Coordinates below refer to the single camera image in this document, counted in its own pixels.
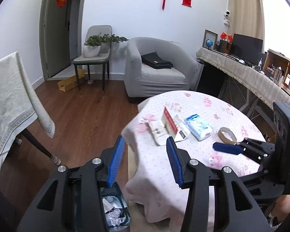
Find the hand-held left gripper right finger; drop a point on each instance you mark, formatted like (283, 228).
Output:
(174, 162)

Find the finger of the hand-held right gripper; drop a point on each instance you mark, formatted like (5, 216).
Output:
(228, 148)
(253, 142)

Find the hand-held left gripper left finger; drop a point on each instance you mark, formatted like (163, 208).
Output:
(116, 159)

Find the brown tape roll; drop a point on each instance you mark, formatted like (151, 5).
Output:
(221, 135)

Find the torn cardboard packaging tray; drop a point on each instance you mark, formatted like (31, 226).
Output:
(157, 135)

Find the white box with red label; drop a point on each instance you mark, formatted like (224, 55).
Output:
(176, 125)

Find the dark trash bin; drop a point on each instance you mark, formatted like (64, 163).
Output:
(120, 195)

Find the blue white tissue pack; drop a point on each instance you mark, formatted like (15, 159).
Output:
(198, 127)

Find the large white paper ball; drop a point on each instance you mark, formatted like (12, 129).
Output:
(113, 214)

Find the small white paper ball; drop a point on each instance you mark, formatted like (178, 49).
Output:
(116, 223)

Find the person's right forearm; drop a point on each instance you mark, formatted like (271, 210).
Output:
(281, 206)

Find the round table with pink cloth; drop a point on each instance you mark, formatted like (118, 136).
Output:
(149, 164)

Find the long desk with fringed cloth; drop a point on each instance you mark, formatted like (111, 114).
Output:
(244, 75)

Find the dark wooden table leg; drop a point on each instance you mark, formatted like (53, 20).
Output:
(38, 145)

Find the wooden desk shelf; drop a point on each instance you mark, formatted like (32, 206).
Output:
(273, 60)

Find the flat cardboard box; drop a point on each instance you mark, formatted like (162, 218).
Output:
(67, 84)

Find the grey armchair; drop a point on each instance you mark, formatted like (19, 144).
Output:
(135, 65)

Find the black monitor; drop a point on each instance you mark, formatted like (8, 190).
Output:
(246, 46)

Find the brown wooden box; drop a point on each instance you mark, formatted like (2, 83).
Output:
(224, 46)

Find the black bag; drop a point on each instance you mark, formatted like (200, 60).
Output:
(156, 60)

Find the grey dining chair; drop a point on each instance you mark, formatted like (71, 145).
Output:
(91, 59)

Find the small blue globe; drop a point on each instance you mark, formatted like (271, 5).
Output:
(209, 43)

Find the small red flags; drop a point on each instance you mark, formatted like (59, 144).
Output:
(226, 36)

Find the potted plant in white pot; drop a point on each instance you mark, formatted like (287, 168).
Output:
(90, 50)

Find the potted plant in grey pot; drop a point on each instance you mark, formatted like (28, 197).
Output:
(105, 48)

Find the cloth covered side table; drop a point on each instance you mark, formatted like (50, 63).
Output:
(7, 101)

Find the grey door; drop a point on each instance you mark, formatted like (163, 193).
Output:
(58, 41)

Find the beige curtain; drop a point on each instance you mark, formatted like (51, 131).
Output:
(245, 9)

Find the picture frame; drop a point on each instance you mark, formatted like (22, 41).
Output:
(210, 34)

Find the white security camera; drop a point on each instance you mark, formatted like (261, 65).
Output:
(226, 15)

